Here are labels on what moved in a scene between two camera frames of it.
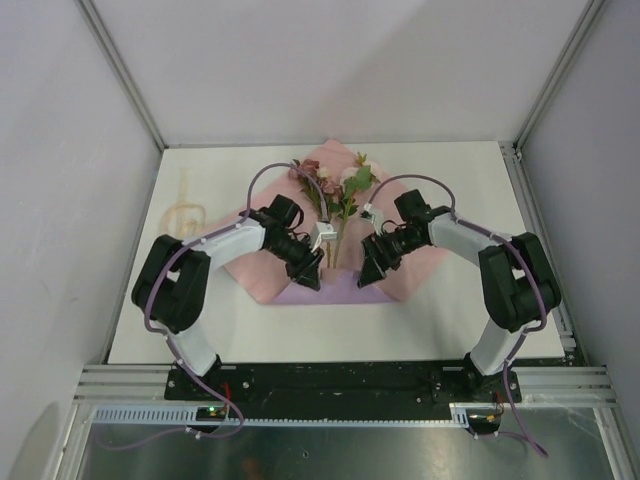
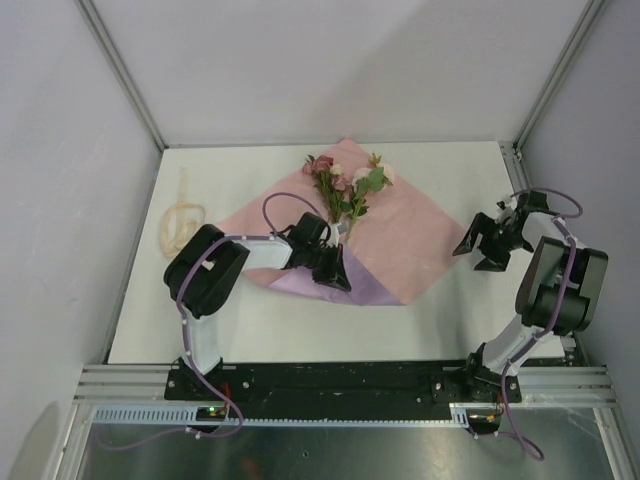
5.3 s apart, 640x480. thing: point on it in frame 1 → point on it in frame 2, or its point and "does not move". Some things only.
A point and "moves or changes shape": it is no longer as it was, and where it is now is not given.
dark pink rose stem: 329,189 → 332,189
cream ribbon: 183,218 does not move
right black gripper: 377,259 → 494,261
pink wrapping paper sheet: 337,187 moves or changes shape
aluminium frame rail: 126,384 does not move
